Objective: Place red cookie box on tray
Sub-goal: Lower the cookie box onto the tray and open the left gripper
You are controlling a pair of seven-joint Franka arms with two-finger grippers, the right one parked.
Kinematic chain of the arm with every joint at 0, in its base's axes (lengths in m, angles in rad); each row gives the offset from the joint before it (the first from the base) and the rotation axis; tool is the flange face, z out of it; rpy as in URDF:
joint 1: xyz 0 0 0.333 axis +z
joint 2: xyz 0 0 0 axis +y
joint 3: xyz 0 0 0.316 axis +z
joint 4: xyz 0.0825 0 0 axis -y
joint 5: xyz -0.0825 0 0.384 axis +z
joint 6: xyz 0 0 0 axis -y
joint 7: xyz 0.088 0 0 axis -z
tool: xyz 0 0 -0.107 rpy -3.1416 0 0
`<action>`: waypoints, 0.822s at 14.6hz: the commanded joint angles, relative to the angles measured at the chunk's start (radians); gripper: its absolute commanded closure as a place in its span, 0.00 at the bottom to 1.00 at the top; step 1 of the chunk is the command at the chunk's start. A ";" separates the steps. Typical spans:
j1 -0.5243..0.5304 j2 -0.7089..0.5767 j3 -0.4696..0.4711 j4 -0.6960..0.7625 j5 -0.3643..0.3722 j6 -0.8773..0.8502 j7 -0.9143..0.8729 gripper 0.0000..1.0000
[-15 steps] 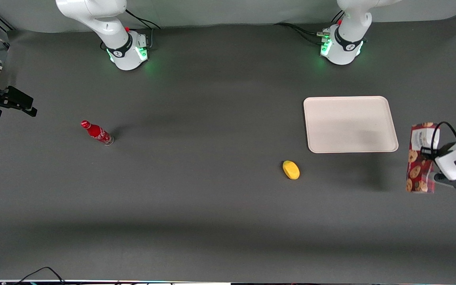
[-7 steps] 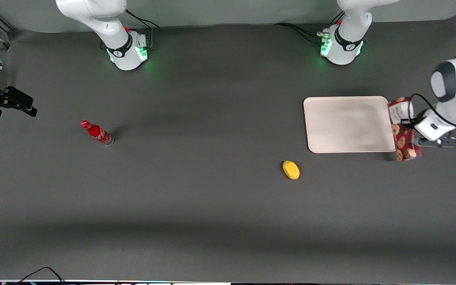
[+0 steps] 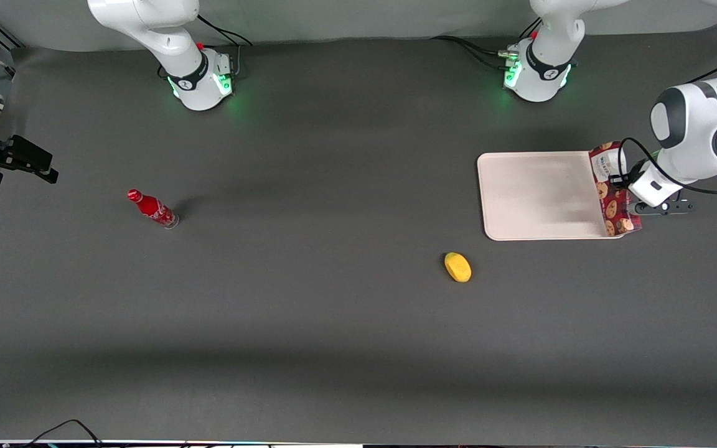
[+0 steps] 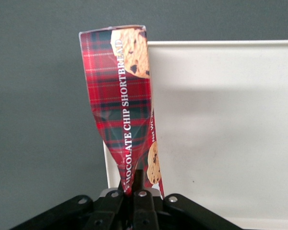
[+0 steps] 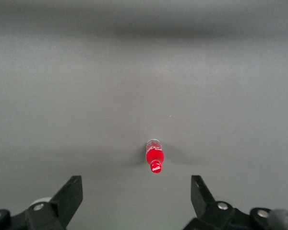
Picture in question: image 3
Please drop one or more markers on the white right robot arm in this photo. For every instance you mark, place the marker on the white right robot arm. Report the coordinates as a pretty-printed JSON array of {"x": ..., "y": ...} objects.
[{"x": 165, "y": 37}]

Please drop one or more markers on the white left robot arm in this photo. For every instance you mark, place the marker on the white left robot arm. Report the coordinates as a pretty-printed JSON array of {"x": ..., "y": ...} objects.
[{"x": 701, "y": 124}]

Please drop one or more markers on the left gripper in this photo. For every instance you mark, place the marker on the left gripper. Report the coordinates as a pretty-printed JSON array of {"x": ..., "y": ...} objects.
[{"x": 618, "y": 180}]

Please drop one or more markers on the red cola bottle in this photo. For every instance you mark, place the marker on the red cola bottle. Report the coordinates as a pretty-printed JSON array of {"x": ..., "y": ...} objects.
[{"x": 153, "y": 209}]

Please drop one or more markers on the red cookie box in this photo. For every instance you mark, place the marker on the red cookie box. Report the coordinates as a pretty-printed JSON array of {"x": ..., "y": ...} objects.
[{"x": 613, "y": 205}]

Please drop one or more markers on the yellow lemon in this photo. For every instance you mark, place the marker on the yellow lemon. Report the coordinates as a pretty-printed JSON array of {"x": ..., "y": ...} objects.
[{"x": 458, "y": 267}]

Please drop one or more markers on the beige plastic tray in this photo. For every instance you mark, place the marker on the beige plastic tray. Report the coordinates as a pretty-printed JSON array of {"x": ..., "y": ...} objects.
[{"x": 539, "y": 196}]

